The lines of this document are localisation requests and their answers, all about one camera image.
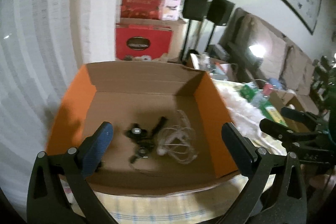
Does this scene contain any small pink white box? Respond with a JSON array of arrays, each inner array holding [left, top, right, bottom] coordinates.
[[161, 0, 181, 21]]

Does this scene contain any left black speaker on stand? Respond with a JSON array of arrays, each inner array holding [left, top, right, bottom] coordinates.
[[179, 0, 208, 64]]

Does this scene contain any orange cardboard box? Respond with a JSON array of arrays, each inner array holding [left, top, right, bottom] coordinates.
[[46, 61, 238, 196]]

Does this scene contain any white coiled cable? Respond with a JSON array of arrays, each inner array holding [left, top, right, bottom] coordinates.
[[154, 109, 198, 164]]

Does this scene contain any black speaker on stand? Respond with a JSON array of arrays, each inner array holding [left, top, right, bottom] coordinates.
[[179, 0, 208, 64], [205, 0, 235, 51]]

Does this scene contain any brown sofa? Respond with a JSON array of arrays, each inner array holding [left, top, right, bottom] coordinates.
[[219, 7, 320, 114]]

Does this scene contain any large brown cardboard box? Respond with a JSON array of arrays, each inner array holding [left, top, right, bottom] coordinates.
[[120, 18, 187, 60]]

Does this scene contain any brown cardboard box right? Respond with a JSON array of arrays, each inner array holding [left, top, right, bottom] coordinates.
[[269, 90, 318, 132]]

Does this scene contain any right black speaker on stand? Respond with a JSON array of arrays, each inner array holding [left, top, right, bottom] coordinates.
[[205, 0, 235, 51]]

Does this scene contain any red collection box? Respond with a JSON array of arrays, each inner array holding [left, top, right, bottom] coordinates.
[[116, 24, 173, 60]]

